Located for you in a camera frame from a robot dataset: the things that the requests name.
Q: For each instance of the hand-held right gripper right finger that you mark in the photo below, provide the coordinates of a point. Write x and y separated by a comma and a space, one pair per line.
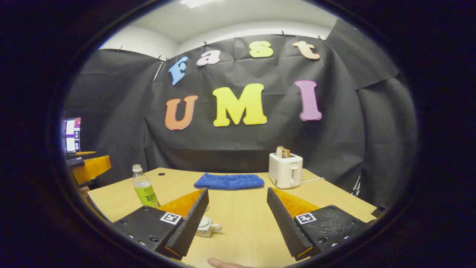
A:
284, 223

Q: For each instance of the black backdrop cloth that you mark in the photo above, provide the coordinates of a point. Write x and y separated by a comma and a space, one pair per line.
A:
122, 111

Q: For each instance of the blue towel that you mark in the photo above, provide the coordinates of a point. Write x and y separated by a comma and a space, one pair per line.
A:
228, 181

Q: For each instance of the white teacup with spout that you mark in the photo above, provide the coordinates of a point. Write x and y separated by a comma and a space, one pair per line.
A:
209, 232

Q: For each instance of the ceiling light panel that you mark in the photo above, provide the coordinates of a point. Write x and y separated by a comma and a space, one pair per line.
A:
195, 3

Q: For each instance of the white toaster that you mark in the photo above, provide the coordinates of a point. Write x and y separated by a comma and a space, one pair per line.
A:
284, 171

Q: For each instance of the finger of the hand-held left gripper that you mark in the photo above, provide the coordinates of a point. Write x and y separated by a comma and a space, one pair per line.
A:
84, 153
93, 168

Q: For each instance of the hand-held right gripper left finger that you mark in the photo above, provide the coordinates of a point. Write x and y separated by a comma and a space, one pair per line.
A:
193, 223

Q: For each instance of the computer monitor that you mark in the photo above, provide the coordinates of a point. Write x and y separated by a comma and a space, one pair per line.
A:
73, 136

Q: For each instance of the toast slice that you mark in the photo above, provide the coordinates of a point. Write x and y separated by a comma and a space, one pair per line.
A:
282, 152

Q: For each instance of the clear green-label water bottle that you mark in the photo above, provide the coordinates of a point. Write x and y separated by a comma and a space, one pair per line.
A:
145, 190

